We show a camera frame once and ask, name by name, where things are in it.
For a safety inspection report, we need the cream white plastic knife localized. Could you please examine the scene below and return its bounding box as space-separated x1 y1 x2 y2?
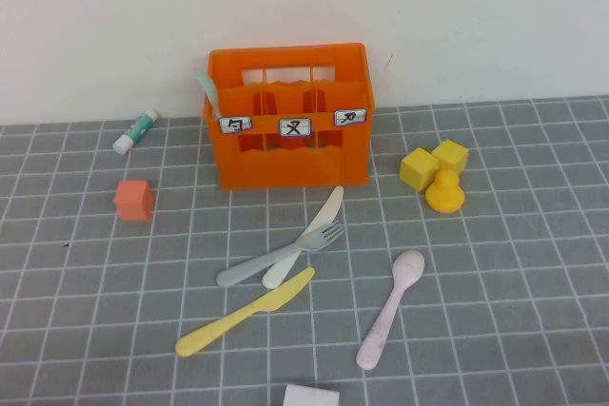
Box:
262 185 344 290

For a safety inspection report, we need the grey plastic fork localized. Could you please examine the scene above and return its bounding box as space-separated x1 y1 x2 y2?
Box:
216 220 346 288

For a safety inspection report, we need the yellow plastic knife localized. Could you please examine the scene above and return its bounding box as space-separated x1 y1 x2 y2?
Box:
174 266 316 358

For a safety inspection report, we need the pink plastic spoon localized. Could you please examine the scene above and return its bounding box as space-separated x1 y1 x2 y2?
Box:
356 249 426 372

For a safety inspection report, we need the orange plastic cutlery holder crate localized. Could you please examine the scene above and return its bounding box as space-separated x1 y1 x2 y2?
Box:
202 42 378 192

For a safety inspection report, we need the paper label with fork character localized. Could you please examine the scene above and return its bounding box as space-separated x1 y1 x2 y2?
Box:
278 117 313 138

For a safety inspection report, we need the paper label with knife character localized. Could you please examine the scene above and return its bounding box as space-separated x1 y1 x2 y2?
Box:
333 107 368 127

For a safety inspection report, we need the paper label with spoon character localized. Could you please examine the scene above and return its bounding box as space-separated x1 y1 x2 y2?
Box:
218 115 253 134

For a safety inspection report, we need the yellow foam cube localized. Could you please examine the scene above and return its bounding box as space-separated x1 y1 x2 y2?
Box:
431 139 470 174
399 146 442 193

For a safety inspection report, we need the mint green plastic spoon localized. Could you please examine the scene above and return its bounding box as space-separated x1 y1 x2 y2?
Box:
194 67 224 120

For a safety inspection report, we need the yellow rubber duck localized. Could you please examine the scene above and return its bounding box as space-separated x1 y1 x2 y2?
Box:
424 167 466 214

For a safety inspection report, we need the salmon orange cube block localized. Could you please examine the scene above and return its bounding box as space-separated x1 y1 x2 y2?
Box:
112 180 155 222

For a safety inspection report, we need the white and green glue stick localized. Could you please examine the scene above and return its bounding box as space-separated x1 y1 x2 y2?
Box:
111 107 160 156

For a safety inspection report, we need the white paper sheet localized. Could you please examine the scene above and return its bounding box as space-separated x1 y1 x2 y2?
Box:
283 382 341 406

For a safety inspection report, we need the grey grid pattern mat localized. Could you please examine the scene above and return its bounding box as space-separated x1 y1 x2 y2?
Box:
0 96 609 406

